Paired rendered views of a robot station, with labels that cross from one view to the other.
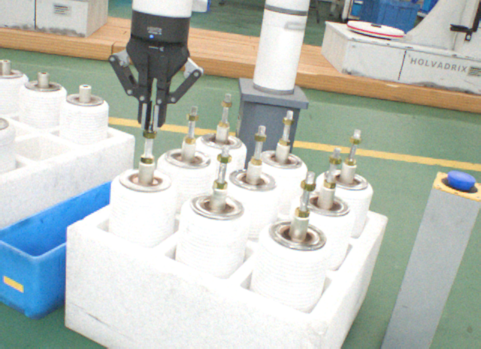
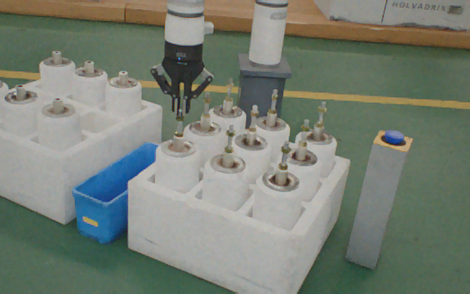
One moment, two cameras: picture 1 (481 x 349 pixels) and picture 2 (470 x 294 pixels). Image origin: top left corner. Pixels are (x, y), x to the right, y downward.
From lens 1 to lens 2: 0.36 m
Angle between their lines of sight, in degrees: 6
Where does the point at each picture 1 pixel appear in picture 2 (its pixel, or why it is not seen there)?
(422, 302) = (372, 220)
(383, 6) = not seen: outside the picture
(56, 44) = (75, 10)
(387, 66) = (370, 11)
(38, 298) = (108, 229)
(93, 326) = (148, 247)
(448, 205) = (384, 155)
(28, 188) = (92, 153)
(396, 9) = not seen: outside the picture
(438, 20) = not seen: outside the picture
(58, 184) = (111, 149)
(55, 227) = (113, 180)
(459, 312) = (410, 226)
